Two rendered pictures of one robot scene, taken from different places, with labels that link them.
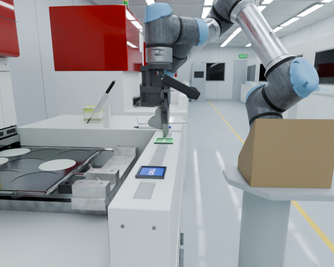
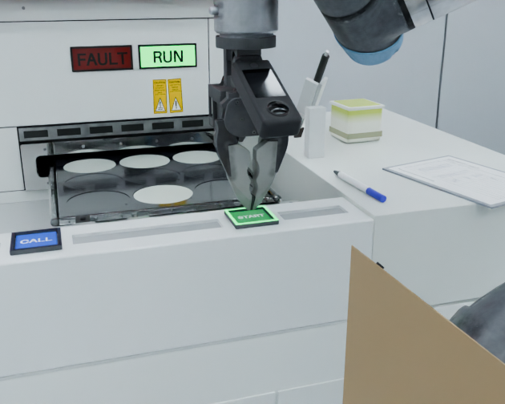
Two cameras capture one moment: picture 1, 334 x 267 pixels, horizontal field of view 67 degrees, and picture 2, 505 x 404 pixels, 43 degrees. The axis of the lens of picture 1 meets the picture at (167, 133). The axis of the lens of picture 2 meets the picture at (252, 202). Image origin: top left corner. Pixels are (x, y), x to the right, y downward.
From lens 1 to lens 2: 0.83 m
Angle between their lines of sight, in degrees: 65
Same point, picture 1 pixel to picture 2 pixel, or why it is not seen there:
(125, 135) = (312, 185)
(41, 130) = not seen: hidden behind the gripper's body
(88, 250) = not seen: hidden behind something
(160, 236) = not seen: outside the picture
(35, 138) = (247, 143)
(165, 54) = (224, 15)
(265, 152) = (365, 368)
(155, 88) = (216, 92)
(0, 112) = (204, 87)
